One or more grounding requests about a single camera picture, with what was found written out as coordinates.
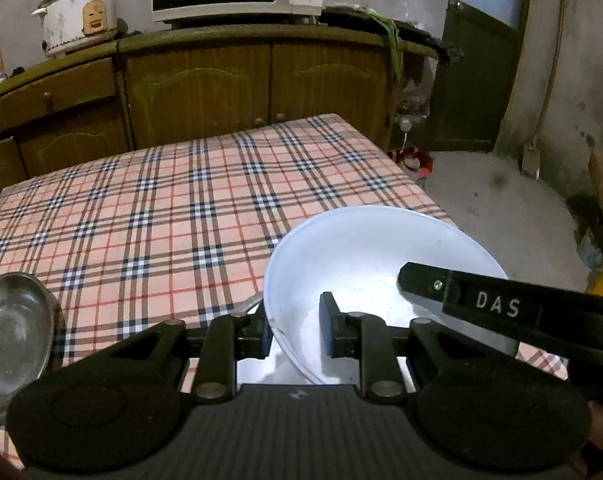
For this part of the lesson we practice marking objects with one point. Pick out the green metal door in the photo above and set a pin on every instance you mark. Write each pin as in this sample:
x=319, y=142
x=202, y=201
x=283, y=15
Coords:
x=471, y=85

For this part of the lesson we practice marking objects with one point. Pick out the small black object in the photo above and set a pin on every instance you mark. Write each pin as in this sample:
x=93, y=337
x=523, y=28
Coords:
x=17, y=71

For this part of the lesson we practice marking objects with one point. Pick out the large white bowl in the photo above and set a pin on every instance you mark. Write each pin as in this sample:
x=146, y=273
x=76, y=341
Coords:
x=361, y=250

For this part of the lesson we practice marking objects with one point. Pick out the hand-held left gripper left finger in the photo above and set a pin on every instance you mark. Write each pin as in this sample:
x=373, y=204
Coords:
x=260, y=332

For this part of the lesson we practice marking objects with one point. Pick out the green onions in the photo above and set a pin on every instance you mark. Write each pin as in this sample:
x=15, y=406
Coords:
x=391, y=45

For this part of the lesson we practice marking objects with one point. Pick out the red bag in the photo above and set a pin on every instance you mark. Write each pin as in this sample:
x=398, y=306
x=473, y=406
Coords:
x=411, y=160

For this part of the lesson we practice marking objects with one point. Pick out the white round plug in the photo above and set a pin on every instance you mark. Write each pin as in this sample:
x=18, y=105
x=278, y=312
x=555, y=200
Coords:
x=405, y=126

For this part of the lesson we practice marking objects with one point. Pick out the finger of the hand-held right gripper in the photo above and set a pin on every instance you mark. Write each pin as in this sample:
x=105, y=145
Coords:
x=421, y=282

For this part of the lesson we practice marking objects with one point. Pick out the plastic bag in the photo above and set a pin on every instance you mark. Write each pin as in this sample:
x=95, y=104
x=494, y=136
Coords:
x=415, y=97

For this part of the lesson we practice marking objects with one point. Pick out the plaid tablecloth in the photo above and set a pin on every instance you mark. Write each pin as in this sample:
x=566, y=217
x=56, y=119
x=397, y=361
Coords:
x=156, y=200

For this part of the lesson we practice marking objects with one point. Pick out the white rice cooker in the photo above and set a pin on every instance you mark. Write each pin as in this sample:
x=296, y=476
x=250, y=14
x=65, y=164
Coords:
x=66, y=25

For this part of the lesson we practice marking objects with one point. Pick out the wooden two-door cabinet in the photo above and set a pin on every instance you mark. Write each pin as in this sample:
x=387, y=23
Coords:
x=196, y=90

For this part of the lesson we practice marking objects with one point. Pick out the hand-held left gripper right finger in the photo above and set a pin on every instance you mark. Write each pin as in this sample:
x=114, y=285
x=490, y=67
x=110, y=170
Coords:
x=326, y=330

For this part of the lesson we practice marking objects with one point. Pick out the dark board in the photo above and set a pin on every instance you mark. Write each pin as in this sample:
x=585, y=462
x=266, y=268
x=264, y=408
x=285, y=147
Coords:
x=421, y=42

